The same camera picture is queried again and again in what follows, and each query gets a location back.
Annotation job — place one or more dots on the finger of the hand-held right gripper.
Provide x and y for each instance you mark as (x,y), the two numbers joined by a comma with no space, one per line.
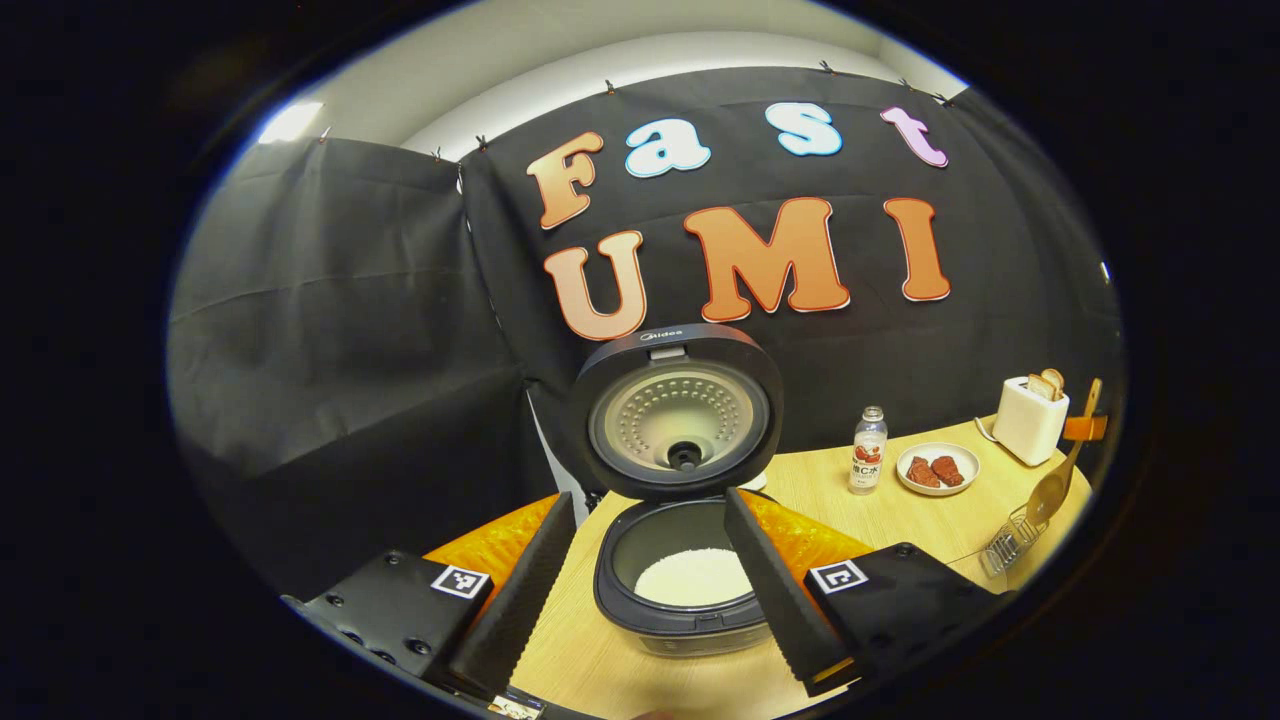
(1085,428)

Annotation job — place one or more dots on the wooden spoon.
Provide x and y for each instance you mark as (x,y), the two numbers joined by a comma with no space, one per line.
(1048,495)

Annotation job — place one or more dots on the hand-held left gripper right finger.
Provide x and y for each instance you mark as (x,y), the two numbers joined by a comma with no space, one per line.
(780,610)

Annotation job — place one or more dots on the black backdrop cloth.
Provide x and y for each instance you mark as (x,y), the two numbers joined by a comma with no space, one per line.
(350,350)

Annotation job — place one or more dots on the black rice cooker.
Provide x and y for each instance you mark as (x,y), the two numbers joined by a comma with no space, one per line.
(680,350)

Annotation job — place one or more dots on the white rice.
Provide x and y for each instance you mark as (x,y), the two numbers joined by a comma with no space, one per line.
(692,578)

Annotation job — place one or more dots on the small clear drink bottle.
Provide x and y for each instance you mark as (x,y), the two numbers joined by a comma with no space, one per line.
(868,455)

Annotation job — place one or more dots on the long ceiling light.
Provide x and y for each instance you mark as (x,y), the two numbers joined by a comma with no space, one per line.
(290,120)

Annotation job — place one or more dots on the red meat piece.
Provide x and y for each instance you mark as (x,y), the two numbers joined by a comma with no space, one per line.
(947,470)
(922,472)

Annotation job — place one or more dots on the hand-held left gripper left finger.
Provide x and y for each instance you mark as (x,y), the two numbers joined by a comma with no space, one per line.
(520,610)

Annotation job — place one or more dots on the white round plate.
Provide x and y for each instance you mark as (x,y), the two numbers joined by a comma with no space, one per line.
(938,490)

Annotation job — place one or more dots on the white toaster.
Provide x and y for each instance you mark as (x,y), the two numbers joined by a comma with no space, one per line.
(1025,430)

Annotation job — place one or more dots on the toast slice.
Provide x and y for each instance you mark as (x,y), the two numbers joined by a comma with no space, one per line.
(1040,388)
(1053,380)

